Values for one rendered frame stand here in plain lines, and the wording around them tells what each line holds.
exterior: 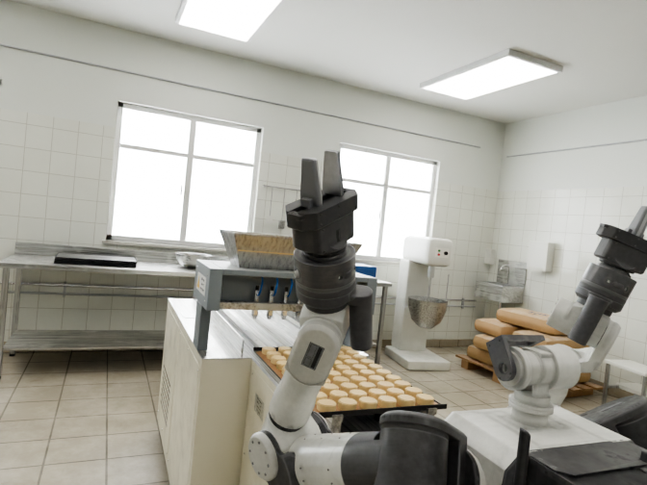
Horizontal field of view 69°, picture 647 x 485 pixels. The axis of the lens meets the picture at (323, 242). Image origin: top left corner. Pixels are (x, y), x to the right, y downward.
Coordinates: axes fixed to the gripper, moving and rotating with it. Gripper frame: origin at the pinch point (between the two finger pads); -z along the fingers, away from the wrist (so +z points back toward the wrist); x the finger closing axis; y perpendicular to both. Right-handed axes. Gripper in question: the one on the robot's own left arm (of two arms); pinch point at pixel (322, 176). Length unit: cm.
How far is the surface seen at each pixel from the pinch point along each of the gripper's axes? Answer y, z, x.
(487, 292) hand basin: -125, 286, 472
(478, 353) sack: -96, 305, 374
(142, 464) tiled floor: -159, 193, 32
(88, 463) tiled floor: -178, 188, 14
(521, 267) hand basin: -99, 259, 508
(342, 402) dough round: -20, 72, 29
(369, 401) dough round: -15, 73, 35
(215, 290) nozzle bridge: -91, 70, 47
